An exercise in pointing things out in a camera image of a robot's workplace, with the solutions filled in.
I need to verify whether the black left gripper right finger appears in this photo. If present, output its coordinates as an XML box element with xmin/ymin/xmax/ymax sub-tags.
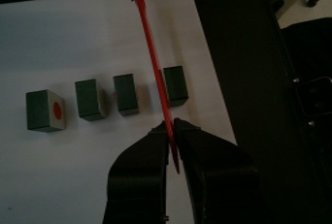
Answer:
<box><xmin>173</xmin><ymin>116</ymin><xmax>267</xmax><ymax>224</ymax></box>

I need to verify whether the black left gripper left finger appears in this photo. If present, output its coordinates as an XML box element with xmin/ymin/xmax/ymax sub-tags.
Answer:
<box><xmin>102</xmin><ymin>120</ymin><xmax>172</xmax><ymax>224</ymax></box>

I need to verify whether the red toy knife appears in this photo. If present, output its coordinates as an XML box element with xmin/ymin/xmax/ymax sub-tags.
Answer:
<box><xmin>129</xmin><ymin>0</ymin><xmax>182</xmax><ymax>175</ymax></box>

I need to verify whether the white cutting board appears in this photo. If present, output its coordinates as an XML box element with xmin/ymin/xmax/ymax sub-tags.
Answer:
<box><xmin>0</xmin><ymin>0</ymin><xmax>239</xmax><ymax>224</ymax></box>

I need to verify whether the green sushi piece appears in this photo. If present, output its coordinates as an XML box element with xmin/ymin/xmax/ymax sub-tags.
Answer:
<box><xmin>161</xmin><ymin>65</ymin><xmax>190</xmax><ymax>108</ymax></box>
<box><xmin>111</xmin><ymin>73</ymin><xmax>142</xmax><ymax>117</ymax></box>
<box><xmin>74</xmin><ymin>78</ymin><xmax>109</xmax><ymax>122</ymax></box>

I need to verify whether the green sushi piece red-dot end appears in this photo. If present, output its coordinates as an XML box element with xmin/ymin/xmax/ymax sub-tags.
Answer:
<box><xmin>24</xmin><ymin>88</ymin><xmax>67</xmax><ymax>134</ymax></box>

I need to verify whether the black bracket with screws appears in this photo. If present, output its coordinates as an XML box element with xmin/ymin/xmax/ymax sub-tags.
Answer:
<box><xmin>292</xmin><ymin>76</ymin><xmax>332</xmax><ymax>117</ymax></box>

